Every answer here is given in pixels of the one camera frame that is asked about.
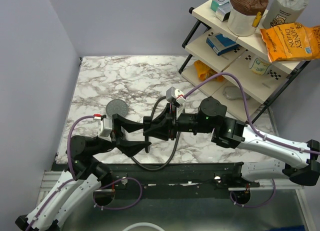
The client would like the teal small box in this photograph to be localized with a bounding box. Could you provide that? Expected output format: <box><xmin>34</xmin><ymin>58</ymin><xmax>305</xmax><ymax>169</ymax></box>
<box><xmin>210</xmin><ymin>0</ymin><xmax>230</xmax><ymax>12</ymax></box>

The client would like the orange honey dijon bag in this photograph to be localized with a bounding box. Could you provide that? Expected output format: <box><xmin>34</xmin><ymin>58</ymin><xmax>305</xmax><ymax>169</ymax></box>
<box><xmin>260</xmin><ymin>22</ymin><xmax>320</xmax><ymax>63</ymax></box>

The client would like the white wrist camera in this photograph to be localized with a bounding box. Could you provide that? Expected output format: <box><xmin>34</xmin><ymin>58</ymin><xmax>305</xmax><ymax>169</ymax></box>
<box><xmin>165</xmin><ymin>86</ymin><xmax>186</xmax><ymax>109</ymax></box>
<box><xmin>98</xmin><ymin>115</ymin><xmax>113</xmax><ymax>140</ymax></box>

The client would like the grey shower head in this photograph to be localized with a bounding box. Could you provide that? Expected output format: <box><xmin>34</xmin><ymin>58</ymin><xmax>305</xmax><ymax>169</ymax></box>
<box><xmin>105</xmin><ymin>99</ymin><xmax>129</xmax><ymax>118</ymax></box>

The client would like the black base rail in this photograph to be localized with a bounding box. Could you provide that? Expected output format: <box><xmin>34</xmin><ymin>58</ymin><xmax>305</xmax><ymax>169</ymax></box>
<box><xmin>93</xmin><ymin>162</ymin><xmax>259</xmax><ymax>204</ymax></box>

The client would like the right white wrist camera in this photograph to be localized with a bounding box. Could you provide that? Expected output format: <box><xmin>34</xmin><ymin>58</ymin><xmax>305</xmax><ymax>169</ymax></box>
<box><xmin>165</xmin><ymin>86</ymin><xmax>186</xmax><ymax>109</ymax></box>

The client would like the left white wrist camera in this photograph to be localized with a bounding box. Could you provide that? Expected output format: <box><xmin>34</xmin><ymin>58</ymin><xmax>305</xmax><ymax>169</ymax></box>
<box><xmin>98</xmin><ymin>115</ymin><xmax>113</xmax><ymax>140</ymax></box>

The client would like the black metal shower hose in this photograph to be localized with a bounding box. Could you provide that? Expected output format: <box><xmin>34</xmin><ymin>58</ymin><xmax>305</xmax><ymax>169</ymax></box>
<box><xmin>129</xmin><ymin>95</ymin><xmax>182</xmax><ymax>171</ymax></box>

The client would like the silver small box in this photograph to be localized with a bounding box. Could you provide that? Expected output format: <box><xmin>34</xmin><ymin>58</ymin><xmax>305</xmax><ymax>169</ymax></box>
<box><xmin>215</xmin><ymin>3</ymin><xmax>231</xmax><ymax>22</ymax></box>

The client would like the white round rim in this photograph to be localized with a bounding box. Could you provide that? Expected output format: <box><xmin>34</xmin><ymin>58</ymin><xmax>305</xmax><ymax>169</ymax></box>
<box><xmin>123</xmin><ymin>222</ymin><xmax>165</xmax><ymax>231</ymax></box>

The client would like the black T-shaped fitting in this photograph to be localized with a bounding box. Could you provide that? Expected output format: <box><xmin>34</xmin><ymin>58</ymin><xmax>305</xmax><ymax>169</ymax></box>
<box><xmin>144</xmin><ymin>136</ymin><xmax>151</xmax><ymax>154</ymax></box>

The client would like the white cup brown lid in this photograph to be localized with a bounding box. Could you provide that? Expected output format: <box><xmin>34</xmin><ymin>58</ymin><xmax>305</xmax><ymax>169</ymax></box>
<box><xmin>227</xmin><ymin>0</ymin><xmax>269</xmax><ymax>37</ymax></box>

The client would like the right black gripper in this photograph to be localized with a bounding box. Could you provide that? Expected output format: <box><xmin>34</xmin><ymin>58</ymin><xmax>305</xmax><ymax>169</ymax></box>
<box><xmin>143</xmin><ymin>103</ymin><xmax>214</xmax><ymax>142</ymax></box>

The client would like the orange snack bag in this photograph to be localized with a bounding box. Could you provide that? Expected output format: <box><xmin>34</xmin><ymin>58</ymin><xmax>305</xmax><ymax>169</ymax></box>
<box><xmin>193</xmin><ymin>60</ymin><xmax>217</xmax><ymax>81</ymax></box>

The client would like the blue box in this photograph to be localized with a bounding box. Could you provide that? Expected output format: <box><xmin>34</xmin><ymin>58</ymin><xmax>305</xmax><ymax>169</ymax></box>
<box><xmin>206</xmin><ymin>33</ymin><xmax>240</xmax><ymax>56</ymax></box>

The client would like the cream three-tier shelf rack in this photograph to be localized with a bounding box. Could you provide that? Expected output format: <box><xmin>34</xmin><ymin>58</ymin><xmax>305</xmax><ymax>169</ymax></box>
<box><xmin>178</xmin><ymin>0</ymin><xmax>309</xmax><ymax>122</ymax></box>

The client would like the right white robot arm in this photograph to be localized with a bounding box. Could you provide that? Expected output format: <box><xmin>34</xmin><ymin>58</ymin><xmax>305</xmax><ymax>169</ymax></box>
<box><xmin>143</xmin><ymin>97</ymin><xmax>320</xmax><ymax>187</ymax></box>

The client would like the yellow clip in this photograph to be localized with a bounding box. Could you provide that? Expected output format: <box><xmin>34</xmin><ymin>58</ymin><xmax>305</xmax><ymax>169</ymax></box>
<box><xmin>252</xmin><ymin>11</ymin><xmax>263</xmax><ymax>28</ymax></box>

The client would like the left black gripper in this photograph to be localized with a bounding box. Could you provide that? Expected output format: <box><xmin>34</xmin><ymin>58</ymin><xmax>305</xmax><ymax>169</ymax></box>
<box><xmin>89</xmin><ymin>113</ymin><xmax>152</xmax><ymax>157</ymax></box>

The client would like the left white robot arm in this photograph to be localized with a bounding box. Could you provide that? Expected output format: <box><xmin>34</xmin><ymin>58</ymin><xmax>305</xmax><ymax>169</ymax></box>
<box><xmin>15</xmin><ymin>114</ymin><xmax>151</xmax><ymax>231</ymax></box>

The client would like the grey cylindrical canister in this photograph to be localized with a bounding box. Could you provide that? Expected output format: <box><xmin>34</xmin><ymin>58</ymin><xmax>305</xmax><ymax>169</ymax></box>
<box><xmin>262</xmin><ymin>0</ymin><xmax>309</xmax><ymax>29</ymax></box>

